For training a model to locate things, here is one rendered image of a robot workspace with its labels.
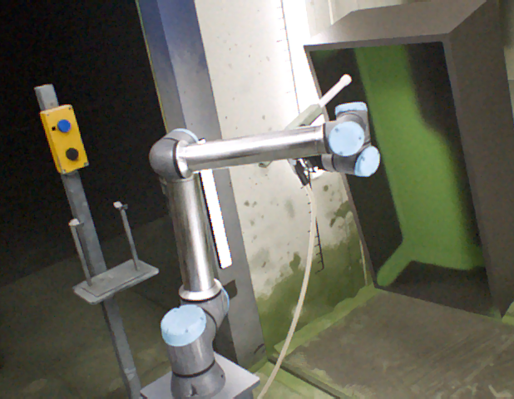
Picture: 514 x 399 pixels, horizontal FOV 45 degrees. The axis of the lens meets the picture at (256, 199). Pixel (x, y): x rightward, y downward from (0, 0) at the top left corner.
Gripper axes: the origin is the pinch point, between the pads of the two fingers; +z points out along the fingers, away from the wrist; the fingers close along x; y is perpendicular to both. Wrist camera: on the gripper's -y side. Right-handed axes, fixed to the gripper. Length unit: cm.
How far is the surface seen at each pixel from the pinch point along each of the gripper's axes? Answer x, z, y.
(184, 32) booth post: 30, 73, -29
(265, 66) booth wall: 59, 73, 8
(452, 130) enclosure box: 69, -10, 47
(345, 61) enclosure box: 60, 22, 7
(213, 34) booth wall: 42, 73, -20
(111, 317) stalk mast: -67, 94, 58
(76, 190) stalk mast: -43, 94, 0
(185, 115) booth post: 10, 73, -1
